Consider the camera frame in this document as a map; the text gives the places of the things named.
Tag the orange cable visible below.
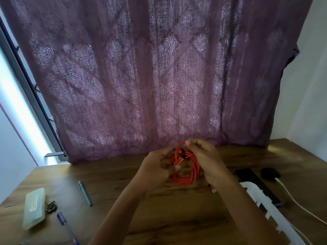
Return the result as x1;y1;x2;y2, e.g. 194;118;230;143
169;142;218;194

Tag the grey metal window frame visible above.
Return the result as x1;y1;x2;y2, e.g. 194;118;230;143
0;16;68;162

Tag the teal pen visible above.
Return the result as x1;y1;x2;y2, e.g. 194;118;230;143
78;181;93;207

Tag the person's right hand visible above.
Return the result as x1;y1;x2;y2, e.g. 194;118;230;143
184;139;231;189

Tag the person's right forearm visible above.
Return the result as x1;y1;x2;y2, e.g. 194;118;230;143
211;175;290;245

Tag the person's left hand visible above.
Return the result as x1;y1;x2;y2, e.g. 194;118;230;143
139;146;182;195

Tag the black smartphone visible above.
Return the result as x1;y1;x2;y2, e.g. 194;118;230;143
235;168;282;208

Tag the purple pen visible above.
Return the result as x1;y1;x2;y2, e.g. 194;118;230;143
57;212;80;245

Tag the white charger cable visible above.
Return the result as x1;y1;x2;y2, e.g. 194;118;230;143
275;177;327;226

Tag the black charger adapter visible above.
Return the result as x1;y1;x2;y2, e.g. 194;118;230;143
261;167;281;181

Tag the thin white cable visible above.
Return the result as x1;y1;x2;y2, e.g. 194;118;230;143
289;222;314;245

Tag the purple patterned curtain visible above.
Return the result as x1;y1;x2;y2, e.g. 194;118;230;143
0;0;314;164

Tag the white notched plastic holder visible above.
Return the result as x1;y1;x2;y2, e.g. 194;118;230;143
240;181;307;245

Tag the person's left forearm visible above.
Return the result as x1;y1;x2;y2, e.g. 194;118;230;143
88;180;151;245

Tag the pale green plastic case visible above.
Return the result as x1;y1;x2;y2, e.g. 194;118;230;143
22;187;46;231

